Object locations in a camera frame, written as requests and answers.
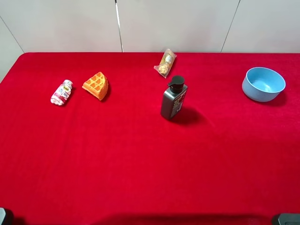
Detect small white pink bottle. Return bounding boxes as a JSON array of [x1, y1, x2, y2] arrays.
[[50, 80, 73, 106]]

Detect black pump bottle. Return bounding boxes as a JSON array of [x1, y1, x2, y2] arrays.
[[161, 75, 188, 120]]

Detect clear chocolate snack packet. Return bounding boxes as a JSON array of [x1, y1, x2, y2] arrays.
[[154, 49, 177, 78]]

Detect orange waffle wedge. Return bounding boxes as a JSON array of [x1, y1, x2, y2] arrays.
[[82, 72, 109, 101]]

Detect red tablecloth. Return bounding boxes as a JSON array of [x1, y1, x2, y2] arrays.
[[0, 52, 300, 225]]

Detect light blue bowl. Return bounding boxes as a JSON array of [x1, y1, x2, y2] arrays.
[[242, 67, 286, 102]]

